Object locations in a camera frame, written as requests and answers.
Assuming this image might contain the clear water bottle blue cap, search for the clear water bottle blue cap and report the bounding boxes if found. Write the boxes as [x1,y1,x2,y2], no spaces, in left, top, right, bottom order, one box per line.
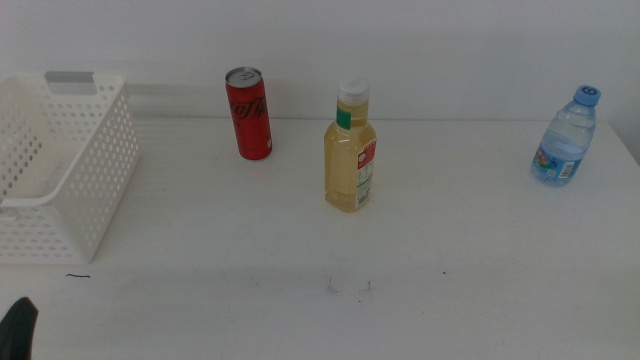
[530,84,603,188]

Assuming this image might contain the red cola can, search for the red cola can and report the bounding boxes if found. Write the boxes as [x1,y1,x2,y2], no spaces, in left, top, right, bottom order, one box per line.
[224,66,274,162]

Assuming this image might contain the white perforated plastic basket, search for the white perforated plastic basket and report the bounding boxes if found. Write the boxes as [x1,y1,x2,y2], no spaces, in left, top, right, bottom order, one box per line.
[0,70,141,266]

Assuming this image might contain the yellow drink bottle white cap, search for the yellow drink bottle white cap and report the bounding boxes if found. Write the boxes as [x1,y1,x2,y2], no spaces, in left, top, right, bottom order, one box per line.
[323,76,378,214]

